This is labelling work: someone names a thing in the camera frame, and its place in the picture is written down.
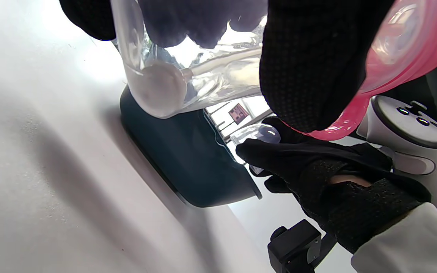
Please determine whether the small framed picture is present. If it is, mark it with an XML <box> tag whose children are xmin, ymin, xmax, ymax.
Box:
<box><xmin>228</xmin><ymin>102</ymin><xmax>250</xmax><ymax>126</ymax></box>

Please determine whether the clear dome bottle cap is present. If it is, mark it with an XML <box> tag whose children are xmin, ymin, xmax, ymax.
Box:
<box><xmin>229</xmin><ymin>123</ymin><xmax>281</xmax><ymax>176</ymax></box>

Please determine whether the black white handheld controller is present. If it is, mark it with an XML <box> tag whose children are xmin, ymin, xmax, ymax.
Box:
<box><xmin>356</xmin><ymin>95</ymin><xmax>437</xmax><ymax>228</ymax></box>

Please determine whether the person's left hand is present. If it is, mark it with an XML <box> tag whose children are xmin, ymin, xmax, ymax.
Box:
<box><xmin>59</xmin><ymin>0</ymin><xmax>395</xmax><ymax>133</ymax></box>

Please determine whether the clear plastic baby bottle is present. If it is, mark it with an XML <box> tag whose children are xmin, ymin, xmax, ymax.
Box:
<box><xmin>110</xmin><ymin>0</ymin><xmax>437</xmax><ymax>141</ymax></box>

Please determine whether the person's right hand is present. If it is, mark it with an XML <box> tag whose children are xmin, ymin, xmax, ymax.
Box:
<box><xmin>236</xmin><ymin>116</ymin><xmax>431</xmax><ymax>254</ymax></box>

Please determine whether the teal plastic basin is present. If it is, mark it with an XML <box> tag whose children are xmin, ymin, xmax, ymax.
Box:
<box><xmin>119</xmin><ymin>85</ymin><xmax>263</xmax><ymax>208</ymax></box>

